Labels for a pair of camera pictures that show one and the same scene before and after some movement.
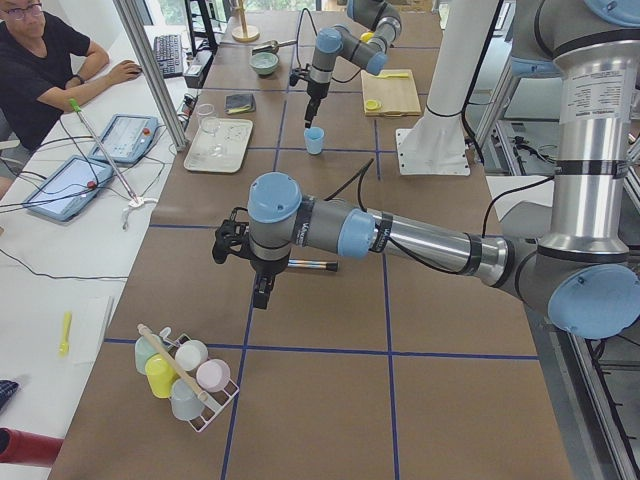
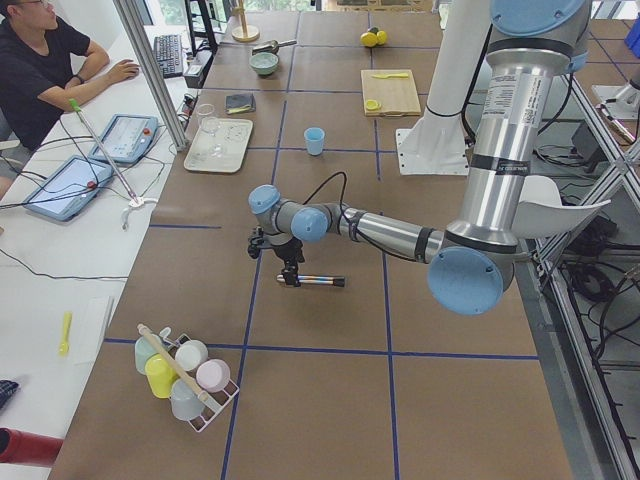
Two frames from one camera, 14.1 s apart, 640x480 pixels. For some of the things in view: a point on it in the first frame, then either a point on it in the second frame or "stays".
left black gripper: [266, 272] -> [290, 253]
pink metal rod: [73, 102] stays
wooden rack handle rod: [174, 363] stays
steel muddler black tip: [314, 264] -> [337, 281]
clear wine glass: [209, 121] stays
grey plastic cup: [185, 402] stays
